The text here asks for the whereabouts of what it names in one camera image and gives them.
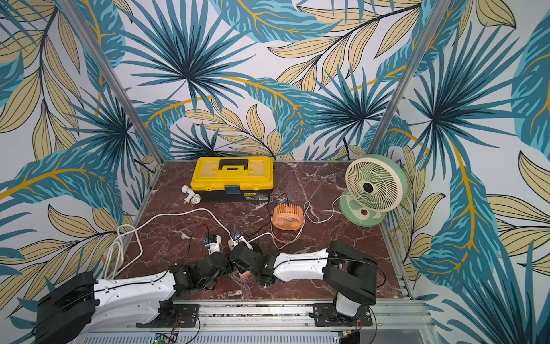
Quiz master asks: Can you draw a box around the white fan cable with plug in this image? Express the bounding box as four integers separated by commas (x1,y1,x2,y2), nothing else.
246,193,345,250

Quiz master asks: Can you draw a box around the pink power strip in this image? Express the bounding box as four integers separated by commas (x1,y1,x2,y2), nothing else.
238,269,252,278

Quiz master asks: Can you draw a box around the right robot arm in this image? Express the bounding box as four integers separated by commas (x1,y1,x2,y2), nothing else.
229,241,385,318

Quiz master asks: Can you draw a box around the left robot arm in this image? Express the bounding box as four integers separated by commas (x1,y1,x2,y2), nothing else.
33,252,232,343

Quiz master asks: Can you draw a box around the small orange desk fan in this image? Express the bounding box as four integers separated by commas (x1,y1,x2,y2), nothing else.
270,204,306,245

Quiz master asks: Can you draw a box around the green cream desk fan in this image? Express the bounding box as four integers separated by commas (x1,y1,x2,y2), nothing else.
339,154,408,227

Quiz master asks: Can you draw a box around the white pipe fitting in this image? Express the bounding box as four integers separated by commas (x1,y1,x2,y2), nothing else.
181,185,201,205

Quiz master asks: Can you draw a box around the yellow black toolbox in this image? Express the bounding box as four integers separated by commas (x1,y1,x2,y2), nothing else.
190,156,274,203

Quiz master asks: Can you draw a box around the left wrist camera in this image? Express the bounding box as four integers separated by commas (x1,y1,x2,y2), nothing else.
204,234,221,255

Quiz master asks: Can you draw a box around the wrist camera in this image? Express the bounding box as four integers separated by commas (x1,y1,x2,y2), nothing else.
228,231,252,251
204,234,221,255

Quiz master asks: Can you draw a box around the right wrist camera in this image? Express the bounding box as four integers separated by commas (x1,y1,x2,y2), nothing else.
228,231,252,251

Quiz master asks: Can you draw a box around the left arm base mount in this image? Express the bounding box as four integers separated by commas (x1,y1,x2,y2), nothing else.
136,300,200,329

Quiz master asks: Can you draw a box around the black thin cable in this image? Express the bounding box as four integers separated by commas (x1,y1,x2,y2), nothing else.
184,193,289,259

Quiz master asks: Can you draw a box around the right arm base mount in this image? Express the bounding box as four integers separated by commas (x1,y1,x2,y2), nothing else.
309,302,373,328

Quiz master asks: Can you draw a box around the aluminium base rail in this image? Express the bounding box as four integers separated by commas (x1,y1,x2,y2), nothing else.
74,299,441,343

